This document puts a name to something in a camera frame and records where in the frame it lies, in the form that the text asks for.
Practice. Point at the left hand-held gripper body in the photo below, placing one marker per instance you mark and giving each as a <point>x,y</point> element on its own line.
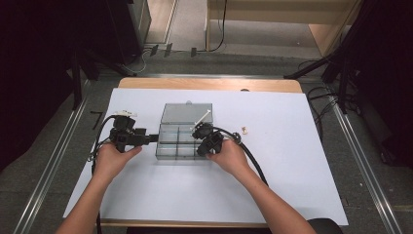
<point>125,135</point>

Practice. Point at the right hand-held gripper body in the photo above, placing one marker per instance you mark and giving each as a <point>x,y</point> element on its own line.
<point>212,138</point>

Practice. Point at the clear plastic compartment box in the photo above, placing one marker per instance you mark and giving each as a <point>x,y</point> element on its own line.
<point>177,143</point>

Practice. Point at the person's right hand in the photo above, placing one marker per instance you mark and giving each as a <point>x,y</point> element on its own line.
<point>230,159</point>

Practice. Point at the person's left hand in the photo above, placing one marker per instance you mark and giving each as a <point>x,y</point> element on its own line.
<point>112,162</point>

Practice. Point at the small tan part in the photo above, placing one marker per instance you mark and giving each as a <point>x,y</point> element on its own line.
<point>244,130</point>

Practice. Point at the white paper sheet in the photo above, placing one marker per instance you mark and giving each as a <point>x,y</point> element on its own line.
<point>211,195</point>

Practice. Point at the wooden table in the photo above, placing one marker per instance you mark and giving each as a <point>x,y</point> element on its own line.
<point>211,84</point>

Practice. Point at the small dark knob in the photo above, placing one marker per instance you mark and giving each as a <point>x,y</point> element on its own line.
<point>244,90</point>

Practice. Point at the black metal stand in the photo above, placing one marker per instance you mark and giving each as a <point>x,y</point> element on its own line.
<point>78,78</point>

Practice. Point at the dark cabinet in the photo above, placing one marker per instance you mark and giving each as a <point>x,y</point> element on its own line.
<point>130,26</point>

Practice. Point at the light wooden shelf unit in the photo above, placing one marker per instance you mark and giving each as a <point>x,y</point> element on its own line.
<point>279,9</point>

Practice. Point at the person's dark clothing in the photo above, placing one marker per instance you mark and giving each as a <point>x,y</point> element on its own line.
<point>326,227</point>

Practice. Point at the black tripod stand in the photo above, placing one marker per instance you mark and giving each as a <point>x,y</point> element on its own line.
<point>337,55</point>

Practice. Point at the metal floor rail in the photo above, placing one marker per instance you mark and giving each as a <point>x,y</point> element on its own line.
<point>367,169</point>
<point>48,169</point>

